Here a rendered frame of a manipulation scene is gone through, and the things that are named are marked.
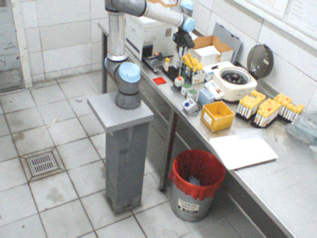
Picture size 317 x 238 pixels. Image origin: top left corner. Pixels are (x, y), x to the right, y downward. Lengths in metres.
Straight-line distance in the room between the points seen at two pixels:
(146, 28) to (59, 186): 1.35
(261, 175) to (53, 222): 1.47
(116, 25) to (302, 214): 1.28
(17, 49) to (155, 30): 1.60
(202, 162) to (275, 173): 0.78
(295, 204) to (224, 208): 1.07
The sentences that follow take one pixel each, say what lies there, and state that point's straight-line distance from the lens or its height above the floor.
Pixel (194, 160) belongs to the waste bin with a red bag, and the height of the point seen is 0.36.
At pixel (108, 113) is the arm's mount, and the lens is 1.94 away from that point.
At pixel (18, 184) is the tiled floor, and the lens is 2.86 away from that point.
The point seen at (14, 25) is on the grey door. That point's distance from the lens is 3.49.
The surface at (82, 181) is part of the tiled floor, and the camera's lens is 2.80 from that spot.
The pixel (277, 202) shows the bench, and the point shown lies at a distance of 1.74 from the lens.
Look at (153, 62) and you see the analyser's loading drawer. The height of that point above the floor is 0.93.
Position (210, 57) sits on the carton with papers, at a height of 1.00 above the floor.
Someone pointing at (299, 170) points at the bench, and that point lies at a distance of 1.95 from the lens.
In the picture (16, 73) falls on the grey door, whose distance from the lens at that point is 3.70.
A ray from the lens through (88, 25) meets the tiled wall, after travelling 3.74.
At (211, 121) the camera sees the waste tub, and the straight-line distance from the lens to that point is 1.95.
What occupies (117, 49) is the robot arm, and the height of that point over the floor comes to 1.21.
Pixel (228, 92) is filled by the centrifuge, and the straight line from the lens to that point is 2.18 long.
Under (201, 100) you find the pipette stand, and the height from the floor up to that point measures 0.92.
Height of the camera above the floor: 2.14
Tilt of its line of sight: 39 degrees down
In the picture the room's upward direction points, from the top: 7 degrees clockwise
